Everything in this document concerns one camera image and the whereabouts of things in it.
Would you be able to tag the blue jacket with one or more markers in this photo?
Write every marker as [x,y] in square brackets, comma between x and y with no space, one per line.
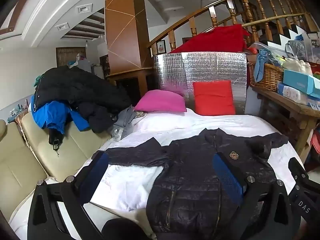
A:
[55,115]

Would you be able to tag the brown woven door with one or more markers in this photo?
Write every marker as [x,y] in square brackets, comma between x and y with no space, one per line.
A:
[67,56]

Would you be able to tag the silver foil panel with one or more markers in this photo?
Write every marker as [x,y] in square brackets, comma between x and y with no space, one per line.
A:
[212,65]

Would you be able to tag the white plastic bag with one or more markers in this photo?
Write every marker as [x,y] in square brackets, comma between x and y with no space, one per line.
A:
[297,66]

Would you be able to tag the blue cloth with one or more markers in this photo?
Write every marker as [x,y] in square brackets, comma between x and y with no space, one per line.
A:
[262,60]

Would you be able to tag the grey garment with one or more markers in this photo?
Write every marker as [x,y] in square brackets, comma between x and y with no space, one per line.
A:
[125,122]

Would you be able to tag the dark puffer jacket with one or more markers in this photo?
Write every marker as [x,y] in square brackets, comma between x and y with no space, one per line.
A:
[195,180]

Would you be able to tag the wicker basket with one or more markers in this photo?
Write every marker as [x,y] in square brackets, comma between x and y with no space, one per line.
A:
[265,73]

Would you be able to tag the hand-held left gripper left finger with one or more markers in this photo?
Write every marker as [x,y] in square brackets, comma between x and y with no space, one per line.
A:
[93,175]

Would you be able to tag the red cloth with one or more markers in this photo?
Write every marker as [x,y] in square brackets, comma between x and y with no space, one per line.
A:
[215,40]

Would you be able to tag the recessed ceiling light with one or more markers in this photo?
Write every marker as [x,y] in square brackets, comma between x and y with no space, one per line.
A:
[62,26]
[85,8]

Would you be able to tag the pink pillow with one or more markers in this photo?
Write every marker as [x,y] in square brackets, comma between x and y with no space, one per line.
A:
[160,102]

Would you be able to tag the white tissue pack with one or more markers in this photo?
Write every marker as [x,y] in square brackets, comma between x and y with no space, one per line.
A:
[292,93]

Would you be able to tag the red pillow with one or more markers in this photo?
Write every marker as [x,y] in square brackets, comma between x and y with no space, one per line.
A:
[213,97]

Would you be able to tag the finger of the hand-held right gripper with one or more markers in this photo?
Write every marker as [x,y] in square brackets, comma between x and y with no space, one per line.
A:
[298,167]

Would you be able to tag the white bed blanket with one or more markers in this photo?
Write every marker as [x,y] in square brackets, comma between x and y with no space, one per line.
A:
[175,127]

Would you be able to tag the green cloth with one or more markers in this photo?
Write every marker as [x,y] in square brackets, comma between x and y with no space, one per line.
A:
[38,80]

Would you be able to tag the beige sofa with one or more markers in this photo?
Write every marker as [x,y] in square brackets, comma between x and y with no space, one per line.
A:
[25,160]

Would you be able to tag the framed picture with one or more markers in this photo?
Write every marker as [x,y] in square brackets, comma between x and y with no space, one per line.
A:
[161,46]

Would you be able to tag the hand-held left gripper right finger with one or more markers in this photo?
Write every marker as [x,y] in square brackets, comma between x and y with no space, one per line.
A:
[228,177]

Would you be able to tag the white appliance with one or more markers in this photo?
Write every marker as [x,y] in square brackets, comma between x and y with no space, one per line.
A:
[97,71]

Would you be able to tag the wooden table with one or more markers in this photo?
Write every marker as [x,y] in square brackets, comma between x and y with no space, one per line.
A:
[287,105]

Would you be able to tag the pile of black clothes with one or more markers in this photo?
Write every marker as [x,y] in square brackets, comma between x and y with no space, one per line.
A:
[75,87]

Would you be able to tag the light blue box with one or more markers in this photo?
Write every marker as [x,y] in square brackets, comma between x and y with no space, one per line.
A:
[300,80]

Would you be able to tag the clear plastic bag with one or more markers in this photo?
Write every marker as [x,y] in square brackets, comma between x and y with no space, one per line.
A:
[297,48]

